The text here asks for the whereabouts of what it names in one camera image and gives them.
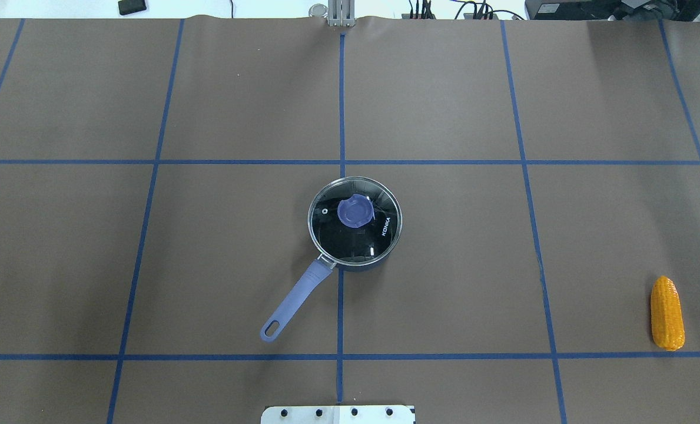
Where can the glass lid with blue knob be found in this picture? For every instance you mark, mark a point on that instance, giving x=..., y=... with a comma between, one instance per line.
x=355, y=222

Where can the yellow corn cob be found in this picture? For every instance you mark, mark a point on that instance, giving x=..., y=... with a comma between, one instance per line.
x=665, y=313

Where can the brown table mat with grid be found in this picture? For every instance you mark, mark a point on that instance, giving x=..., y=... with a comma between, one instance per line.
x=155, y=179

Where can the small black device on table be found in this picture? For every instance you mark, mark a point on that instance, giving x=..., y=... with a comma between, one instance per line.
x=128, y=7

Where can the blue saucepan with handle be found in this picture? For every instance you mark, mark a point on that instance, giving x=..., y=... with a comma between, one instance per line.
x=317, y=272

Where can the aluminium frame post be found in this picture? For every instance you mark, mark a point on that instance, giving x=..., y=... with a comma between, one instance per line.
x=341, y=13

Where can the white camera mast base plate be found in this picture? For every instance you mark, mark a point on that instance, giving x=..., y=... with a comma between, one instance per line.
x=339, y=414

